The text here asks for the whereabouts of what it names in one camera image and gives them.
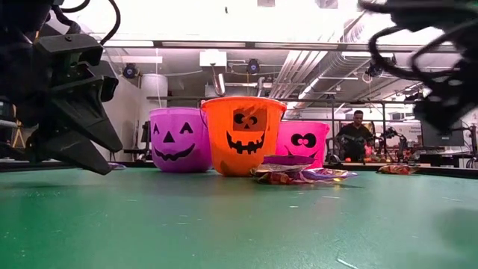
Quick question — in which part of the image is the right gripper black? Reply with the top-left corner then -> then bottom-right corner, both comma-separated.
412,59 -> 478,134

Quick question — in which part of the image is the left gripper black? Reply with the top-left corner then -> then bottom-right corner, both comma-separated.
0,34 -> 123,176

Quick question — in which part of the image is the purple candy packet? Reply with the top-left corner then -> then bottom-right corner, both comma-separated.
262,154 -> 317,167

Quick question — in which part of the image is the orange red candy packet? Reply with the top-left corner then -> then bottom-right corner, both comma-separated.
376,164 -> 420,176

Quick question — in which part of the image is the orange brown candy packet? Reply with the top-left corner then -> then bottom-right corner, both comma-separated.
249,163 -> 313,185

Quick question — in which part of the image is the dark computer monitor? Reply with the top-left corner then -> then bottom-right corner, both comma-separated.
420,123 -> 465,148

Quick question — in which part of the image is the black metal railing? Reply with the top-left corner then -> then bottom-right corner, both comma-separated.
146,96 -> 478,165

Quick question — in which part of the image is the black ceiling device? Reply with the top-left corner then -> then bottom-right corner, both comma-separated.
364,59 -> 391,78

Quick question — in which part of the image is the white round column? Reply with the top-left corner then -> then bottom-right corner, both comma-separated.
140,73 -> 169,113

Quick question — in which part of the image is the purple jack-o-lantern bucket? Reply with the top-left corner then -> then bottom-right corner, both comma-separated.
149,107 -> 213,173

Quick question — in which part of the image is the person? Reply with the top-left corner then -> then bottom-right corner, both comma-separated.
335,109 -> 375,163

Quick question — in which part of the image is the green table mat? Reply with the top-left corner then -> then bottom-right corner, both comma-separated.
0,167 -> 478,269

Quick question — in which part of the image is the pink jack-o-lantern bucket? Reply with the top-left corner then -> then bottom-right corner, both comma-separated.
276,120 -> 332,170

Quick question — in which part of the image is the white ceiling box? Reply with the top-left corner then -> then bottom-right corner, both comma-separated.
199,49 -> 228,68

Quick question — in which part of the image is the long ceiling light bar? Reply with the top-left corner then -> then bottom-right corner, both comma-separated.
104,39 -> 460,52

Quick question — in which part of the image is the orange jack-o-lantern bucket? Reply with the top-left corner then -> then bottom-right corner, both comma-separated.
200,96 -> 288,177

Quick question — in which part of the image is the black aluminium table frame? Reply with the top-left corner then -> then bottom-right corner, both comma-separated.
0,159 -> 478,179

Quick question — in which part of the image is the black ceiling camera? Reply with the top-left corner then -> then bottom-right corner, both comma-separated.
245,58 -> 261,75
122,64 -> 139,80

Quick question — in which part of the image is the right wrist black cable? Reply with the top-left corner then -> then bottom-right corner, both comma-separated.
367,18 -> 478,81

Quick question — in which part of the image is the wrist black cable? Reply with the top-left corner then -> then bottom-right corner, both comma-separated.
367,18 -> 478,81
52,0 -> 122,46

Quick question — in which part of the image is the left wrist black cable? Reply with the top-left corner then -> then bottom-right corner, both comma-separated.
52,0 -> 122,46

